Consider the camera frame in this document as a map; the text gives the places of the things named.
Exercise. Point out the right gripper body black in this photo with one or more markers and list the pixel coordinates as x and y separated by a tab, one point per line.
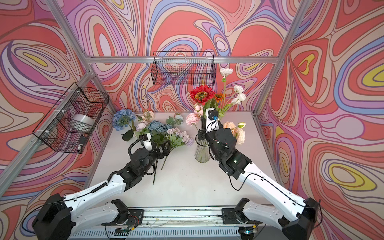
210	137

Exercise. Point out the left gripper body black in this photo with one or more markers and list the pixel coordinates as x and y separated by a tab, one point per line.
151	158

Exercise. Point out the clear glass vase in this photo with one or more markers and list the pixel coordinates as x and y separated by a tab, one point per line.
202	154

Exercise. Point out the lilac pink hydrangea stem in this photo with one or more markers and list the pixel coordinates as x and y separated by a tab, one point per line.
175	138

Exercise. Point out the orange gerbera flower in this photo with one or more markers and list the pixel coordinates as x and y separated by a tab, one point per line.
219	98

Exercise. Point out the red gerbera flower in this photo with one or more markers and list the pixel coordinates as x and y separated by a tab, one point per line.
200	95

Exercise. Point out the pink peony flower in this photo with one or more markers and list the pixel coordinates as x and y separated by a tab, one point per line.
194	118

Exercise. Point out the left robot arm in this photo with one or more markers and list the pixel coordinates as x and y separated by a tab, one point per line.
61	217

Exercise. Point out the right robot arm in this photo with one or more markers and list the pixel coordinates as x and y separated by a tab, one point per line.
290	213

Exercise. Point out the blue hydrangea flower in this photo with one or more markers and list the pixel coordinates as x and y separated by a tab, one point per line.
123	119

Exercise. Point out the white tape roll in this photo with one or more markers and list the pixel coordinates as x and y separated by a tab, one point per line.
81	124

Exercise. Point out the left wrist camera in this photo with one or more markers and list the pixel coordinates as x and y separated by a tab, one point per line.
146	141

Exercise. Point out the black wire basket left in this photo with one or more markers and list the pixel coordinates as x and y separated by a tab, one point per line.
55	132

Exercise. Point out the black wire basket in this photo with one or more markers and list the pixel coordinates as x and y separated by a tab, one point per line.
55	132
184	68

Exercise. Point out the black wire basket back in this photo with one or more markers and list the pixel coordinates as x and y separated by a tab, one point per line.
184	68

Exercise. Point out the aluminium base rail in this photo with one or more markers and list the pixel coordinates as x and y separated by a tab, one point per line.
167	223

